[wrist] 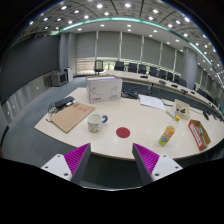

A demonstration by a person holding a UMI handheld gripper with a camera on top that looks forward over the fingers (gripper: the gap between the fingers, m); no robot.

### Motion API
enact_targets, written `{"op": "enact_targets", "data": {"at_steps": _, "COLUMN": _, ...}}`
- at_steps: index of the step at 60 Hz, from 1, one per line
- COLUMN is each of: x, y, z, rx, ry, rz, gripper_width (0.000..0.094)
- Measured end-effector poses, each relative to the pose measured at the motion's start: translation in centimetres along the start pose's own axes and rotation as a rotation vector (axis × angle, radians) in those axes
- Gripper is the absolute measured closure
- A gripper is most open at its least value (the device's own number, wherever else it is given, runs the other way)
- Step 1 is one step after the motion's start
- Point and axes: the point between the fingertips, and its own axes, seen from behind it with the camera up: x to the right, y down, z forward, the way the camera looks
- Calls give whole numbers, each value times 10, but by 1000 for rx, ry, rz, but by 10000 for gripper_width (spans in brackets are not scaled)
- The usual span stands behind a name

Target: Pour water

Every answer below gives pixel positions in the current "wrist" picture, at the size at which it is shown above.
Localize white cardboard box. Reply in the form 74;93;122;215
86;75;123;104

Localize small beige open box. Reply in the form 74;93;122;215
174;99;190;120

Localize black office chair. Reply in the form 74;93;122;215
94;60;104;74

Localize brown paper envelope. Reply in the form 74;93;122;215
51;103;95;133

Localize red round coaster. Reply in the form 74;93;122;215
116;127;130;138

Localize yellow juice bottle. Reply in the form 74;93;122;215
159;115;180;146

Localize black power adapter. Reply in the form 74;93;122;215
55;96;74;108

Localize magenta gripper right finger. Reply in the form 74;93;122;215
132;143;182;185

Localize white paper sheets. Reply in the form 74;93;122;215
139;95;165;110

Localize white mug blue handle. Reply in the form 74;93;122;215
87;113;108;133

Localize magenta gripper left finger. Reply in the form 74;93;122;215
42;143;91;185

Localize open red cardboard box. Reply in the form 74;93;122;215
188;120;211;151

